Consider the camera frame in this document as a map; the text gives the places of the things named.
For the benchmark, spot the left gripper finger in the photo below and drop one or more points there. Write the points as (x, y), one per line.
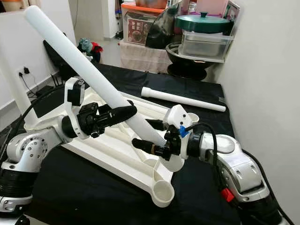
(119, 114)

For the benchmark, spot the white plastic table top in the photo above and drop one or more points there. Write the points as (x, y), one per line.
(112, 159)

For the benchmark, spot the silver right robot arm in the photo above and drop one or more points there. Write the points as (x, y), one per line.
(229, 154)

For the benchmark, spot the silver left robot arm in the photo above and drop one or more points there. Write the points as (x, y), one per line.
(37, 145)

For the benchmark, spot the black power adapter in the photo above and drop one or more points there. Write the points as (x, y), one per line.
(44, 90)

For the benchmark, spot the beige cloth-covered stand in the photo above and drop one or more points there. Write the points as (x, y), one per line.
(143, 58)

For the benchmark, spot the black wok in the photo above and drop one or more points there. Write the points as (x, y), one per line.
(192, 68)

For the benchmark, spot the red soft item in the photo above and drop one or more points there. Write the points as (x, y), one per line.
(97, 47)

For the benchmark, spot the teal plush toy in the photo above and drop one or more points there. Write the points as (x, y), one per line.
(85, 45)

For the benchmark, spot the black open bag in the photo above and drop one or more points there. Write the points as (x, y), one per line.
(50, 54)

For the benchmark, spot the black floor cloth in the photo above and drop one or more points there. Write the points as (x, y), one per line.
(89, 206)

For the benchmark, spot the orange-lidded storage box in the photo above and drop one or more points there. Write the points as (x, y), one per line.
(138, 30)

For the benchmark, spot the black glossy bag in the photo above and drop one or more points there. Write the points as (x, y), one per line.
(161, 30)

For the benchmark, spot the clear plastic container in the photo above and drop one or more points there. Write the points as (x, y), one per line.
(206, 46)

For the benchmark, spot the white appliance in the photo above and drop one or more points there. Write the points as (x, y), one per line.
(112, 16)

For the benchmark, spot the green pot with lid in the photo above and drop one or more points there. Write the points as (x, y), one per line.
(202, 23)

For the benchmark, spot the metal pot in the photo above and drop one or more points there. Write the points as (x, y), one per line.
(150, 3)

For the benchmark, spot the pink plastic container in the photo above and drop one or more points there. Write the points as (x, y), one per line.
(211, 5)

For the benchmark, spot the white cup stack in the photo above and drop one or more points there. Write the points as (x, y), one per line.
(30, 3)

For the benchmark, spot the printed cardboard box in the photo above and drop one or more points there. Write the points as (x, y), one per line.
(233, 10)

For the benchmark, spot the beige tub orange lid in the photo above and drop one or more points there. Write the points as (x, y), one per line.
(11, 4)

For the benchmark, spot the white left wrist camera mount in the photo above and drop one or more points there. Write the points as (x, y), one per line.
(66, 115)

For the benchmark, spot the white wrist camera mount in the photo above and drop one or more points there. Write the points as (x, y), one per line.
(179, 116)
(66, 115)

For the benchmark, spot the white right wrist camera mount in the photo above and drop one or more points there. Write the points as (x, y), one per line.
(179, 116)

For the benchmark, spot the wall socket with plug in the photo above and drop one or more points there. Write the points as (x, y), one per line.
(26, 71)

